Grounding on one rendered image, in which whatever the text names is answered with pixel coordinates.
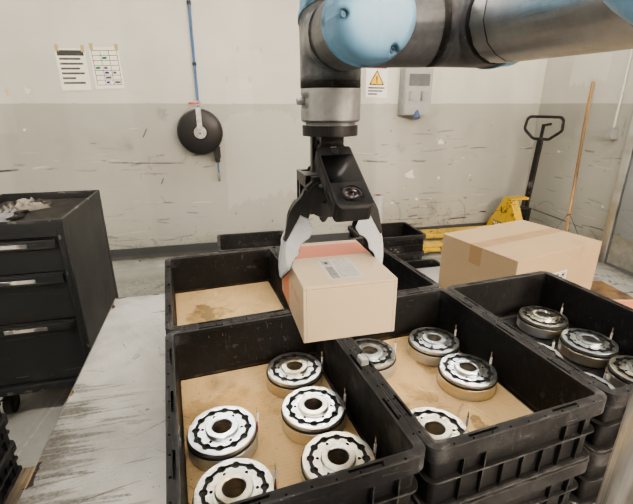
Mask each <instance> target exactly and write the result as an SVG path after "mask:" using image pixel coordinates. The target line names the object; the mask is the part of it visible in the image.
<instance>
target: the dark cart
mask: <svg viewBox="0 0 633 504"><path fill-rule="evenodd" d="M30 197H32V198H34V199H35V200H37V199H39V198H40V199H45V200H49V201H52V203H51V204H50V205H48V206H50V207H51V208H45V209H40V210H34V211H30V212H28V213H24V214H25V215H26V216H24V217H22V218H19V219H16V220H12V221H8V222H0V397H3V399H2V400H0V402H2V407H3V411H4V413H5V414H11V413H16V412H17V411H18V409H19V406H20V394H27V393H34V392H41V391H49V390H56V389H63V388H70V387H73V386H74V384H75V382H76V379H77V377H78V375H79V373H80V371H81V369H82V367H83V365H84V363H85V361H86V358H87V356H88V354H89V352H90V350H91V348H92V346H93V344H94V342H95V340H96V337H97V335H98V333H99V331H100V329H101V327H102V325H103V323H104V321H105V319H106V316H107V314H108V312H109V310H110V308H111V306H112V304H113V302H114V300H115V298H119V297H118V291H117V286H116V280H115V275H114V269H113V264H112V258H111V253H110V247H109V241H108V236H107V230H106V225H105V219H104V214H103V208H102V202H101V196H100V191H99V190H79V191H56V192H33V193H10V194H0V208H2V205H5V206H6V205H7V202H9V201H12V202H13V203H14V204H15V202H16V200H19V199H22V198H26V199H30Z"/></svg>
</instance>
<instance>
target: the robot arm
mask: <svg viewBox="0 0 633 504"><path fill-rule="evenodd" d="M298 26H299V46H300V88H301V96H302V97H297V98H296V104H297V105H302V107H301V120H302V121H303V122H306V125H302V135H303V136H308V137H310V166H308V168H307V169H296V170H297V199H295V200H294V201H293V202H292V204H291V206H290V208H289V210H288V213H287V217H286V226H285V231H284V233H283V234H282V237H281V247H280V252H279V258H278V269H279V276H280V278H282V279H283V278H284V277H285V276H286V275H287V274H288V273H289V271H290V270H291V265H292V264H293V260H294V259H295V258H296V257H297V256H298V255H299V251H300V247H301V245H302V244H303V242H305V241H306V240H308V239H309V238H310V236H311V235H312V233H313V228H312V226H311V223H310V221H309V219H308V218H309V216H310V214H311V215H313V214H315V215H316V216H318V217H319V219H320V220H321V221H322V222H325V221H326V220H327V218H328V217H333V220H334V221H335V222H346V221H353V222H352V226H353V228H354V230H355V231H356V232H357V233H358V234H359V235H361V236H362V237H363V238H364V243H365V246H366V247H367V248H368V249H369V250H370V253H371V255H372V256H373V257H375V258H376V259H377V260H378V261H379V262H381V263H382V262H383V239H382V227H381V221H380V214H379V210H378V207H377V205H376V203H375V201H374V200H373V198H372V195H371V193H370V191H369V189H368V186H367V184H366V182H365V180H364V177H363V175H362V173H361V171H360V168H359V166H358V164H357V161H356V159H355V157H354V155H353V152H352V150H351V148H350V147H349V146H344V144H343V143H344V137H350V136H357V135H358V125H355V122H358V121H359V120H360V105H361V68H423V67H426V68H429V67H449V68H478V69H495V68H499V67H507V66H511V65H514V64H516V63H518V62H519V61H528V60H538V59H547V58H556V57H565V56H574V55H583V54H592V53H601V52H610V51H619V50H628V49H633V0H300V2H299V13H298ZM299 184H300V195H299ZM595 504H633V387H632V390H631V393H630V396H629V399H628V403H627V406H626V409H625V412H624V415H623V418H622V421H621V424H620V427H619V431H618V434H617V437H616V440H615V443H614V446H613V449H612V452H611V456H610V459H609V462H608V465H607V468H606V471H605V474H604V477H603V481H602V484H601V487H600V490H599V493H598V496H597V499H596V502H595Z"/></svg>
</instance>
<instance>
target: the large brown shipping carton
mask: <svg viewBox="0 0 633 504"><path fill-rule="evenodd" d="M601 245H602V241H599V240H595V239H592V238H588V237H584V236H581V235H577V234H573V233H570V232H566V231H562V230H558V229H555V228H551V227H547V226H544V225H540V224H536V223H533V222H529V221H525V220H517V221H512V222H506V223H500V224H495V225H489V226H483V227H478V228H472V229H466V230H461V231H455V232H449V233H444V235H443V244H442V253H441V262H440V271H439V280H438V284H439V285H440V288H445V289H447V287H448V286H451V285H457V284H464V283H470V282H476V281H482V280H488V279H494V278H501V277H507V276H513V275H519V274H525V273H531V272H538V271H546V272H550V273H553V274H555V275H557V276H560V277H562V278H564V279H566V280H569V281H571V282H573V283H576V284H578V285H580V286H582V287H585V288H587V289H589V290H590V289H591V285H592V281H593V277H594V273H595V269H596V265H597V261H598V257H599V253H600V249H601Z"/></svg>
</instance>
